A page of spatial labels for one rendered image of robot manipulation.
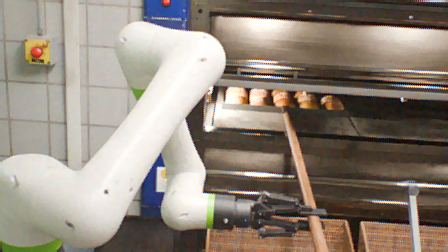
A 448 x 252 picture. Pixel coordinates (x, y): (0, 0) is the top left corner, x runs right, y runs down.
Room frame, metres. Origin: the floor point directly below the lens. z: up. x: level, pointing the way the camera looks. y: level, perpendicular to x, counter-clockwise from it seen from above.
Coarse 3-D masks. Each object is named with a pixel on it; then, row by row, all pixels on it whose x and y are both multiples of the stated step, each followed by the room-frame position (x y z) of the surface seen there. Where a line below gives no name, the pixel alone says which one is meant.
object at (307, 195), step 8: (288, 120) 2.18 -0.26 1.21; (288, 128) 2.09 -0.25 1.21; (288, 136) 2.01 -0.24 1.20; (296, 144) 1.90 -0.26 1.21; (296, 152) 1.82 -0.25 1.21; (296, 160) 1.76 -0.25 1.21; (296, 168) 1.71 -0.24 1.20; (304, 168) 1.69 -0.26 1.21; (304, 176) 1.62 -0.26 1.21; (304, 184) 1.56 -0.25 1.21; (304, 192) 1.51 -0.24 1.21; (304, 200) 1.47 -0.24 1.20; (312, 200) 1.46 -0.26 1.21; (312, 216) 1.36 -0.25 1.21; (312, 224) 1.32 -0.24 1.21; (320, 224) 1.33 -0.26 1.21; (312, 232) 1.29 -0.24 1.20; (320, 232) 1.27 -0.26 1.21; (320, 240) 1.23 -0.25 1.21; (320, 248) 1.20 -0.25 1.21
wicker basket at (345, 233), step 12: (276, 216) 2.05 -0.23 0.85; (240, 228) 2.03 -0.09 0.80; (276, 228) 2.04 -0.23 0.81; (324, 228) 2.04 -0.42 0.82; (336, 228) 2.04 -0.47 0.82; (348, 228) 2.01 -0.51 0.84; (216, 240) 2.02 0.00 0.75; (228, 240) 2.02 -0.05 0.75; (240, 240) 2.02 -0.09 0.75; (252, 240) 2.02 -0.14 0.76; (264, 240) 2.02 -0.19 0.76; (276, 240) 2.02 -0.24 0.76; (288, 240) 2.03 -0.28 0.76; (300, 240) 2.02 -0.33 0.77; (336, 240) 2.03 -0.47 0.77; (348, 240) 1.95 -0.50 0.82
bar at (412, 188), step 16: (208, 176) 1.71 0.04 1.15; (224, 176) 1.71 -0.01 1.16; (240, 176) 1.71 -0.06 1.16; (256, 176) 1.71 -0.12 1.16; (272, 176) 1.71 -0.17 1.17; (288, 176) 1.71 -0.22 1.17; (320, 176) 1.72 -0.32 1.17; (416, 192) 1.69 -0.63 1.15; (432, 192) 1.70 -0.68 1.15; (416, 208) 1.66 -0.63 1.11; (416, 224) 1.62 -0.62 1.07; (416, 240) 1.59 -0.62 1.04
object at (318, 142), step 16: (208, 128) 2.11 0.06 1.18; (224, 128) 2.12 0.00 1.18; (288, 144) 2.08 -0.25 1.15; (304, 144) 2.08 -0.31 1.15; (320, 144) 2.08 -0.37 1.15; (336, 144) 2.08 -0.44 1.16; (352, 144) 2.08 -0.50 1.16; (368, 144) 2.08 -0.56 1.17; (384, 144) 2.07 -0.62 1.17; (400, 144) 2.07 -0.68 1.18; (416, 144) 2.08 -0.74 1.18; (432, 144) 2.09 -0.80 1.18
